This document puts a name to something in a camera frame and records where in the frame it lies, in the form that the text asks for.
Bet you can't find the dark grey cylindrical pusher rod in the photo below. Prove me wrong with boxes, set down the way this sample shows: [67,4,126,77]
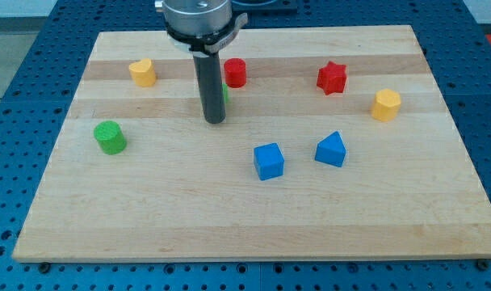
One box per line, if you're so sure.
[193,53,226,124]

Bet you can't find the red star block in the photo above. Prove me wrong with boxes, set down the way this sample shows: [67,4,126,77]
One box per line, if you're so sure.
[317,61,347,95]

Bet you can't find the wooden board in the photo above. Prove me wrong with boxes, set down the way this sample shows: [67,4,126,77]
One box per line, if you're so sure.
[13,25,491,263]

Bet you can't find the red cylinder block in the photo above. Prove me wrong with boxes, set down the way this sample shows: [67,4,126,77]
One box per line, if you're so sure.
[224,58,247,88]

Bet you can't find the small green block behind rod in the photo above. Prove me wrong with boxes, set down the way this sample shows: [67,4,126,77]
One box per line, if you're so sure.
[222,83,229,103]

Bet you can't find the yellow heart block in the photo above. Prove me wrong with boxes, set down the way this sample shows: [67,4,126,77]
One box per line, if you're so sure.
[128,58,157,87]

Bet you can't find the blue cube block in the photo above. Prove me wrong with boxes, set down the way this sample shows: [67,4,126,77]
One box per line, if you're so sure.
[254,143,285,180]

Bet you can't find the green cylinder block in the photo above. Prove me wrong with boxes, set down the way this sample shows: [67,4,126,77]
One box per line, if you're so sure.
[93,120,127,155]

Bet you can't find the blue triangular prism block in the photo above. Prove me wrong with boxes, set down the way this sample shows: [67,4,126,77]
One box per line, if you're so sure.
[314,131,347,167]

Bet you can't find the yellow hexagon block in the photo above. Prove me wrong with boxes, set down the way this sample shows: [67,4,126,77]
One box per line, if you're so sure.
[371,89,401,122]

